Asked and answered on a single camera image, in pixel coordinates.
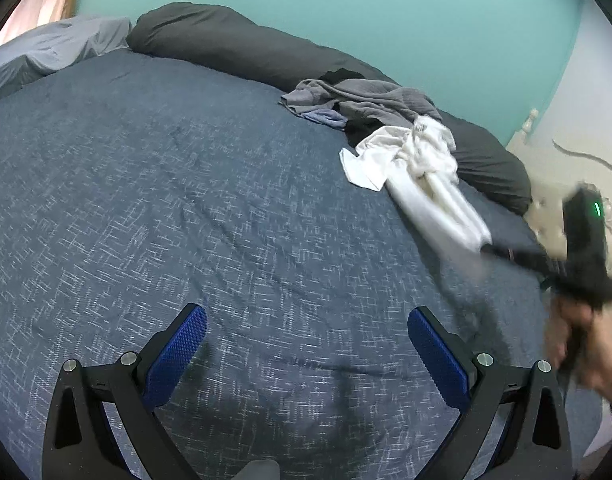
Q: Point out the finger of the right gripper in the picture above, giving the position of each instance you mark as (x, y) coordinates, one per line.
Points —
(527, 259)

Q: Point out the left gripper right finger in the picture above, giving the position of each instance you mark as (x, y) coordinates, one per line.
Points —
(534, 442)

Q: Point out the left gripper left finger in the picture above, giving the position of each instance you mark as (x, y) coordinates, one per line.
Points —
(78, 440)

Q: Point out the white long sleeve shirt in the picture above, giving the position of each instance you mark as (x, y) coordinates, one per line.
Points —
(417, 168)

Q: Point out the person's right hand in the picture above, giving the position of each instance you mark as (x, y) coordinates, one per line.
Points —
(593, 368)

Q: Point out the grey crumpled garment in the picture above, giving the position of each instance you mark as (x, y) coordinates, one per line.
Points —
(360, 99)

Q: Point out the dark blue patterned bedspread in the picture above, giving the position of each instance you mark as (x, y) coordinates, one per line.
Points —
(131, 186)

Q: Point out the light blue small garment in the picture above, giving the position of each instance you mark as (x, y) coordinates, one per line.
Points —
(327, 117)

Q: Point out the black garment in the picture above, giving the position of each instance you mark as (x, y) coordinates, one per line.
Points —
(333, 77)

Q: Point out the dark grey rolled duvet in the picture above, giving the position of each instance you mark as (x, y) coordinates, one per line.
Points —
(222, 39)

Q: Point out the light grey bed sheet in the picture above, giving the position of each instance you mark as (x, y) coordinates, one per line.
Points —
(52, 47)

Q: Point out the pink window curtain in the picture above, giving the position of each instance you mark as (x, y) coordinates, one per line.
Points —
(41, 0)

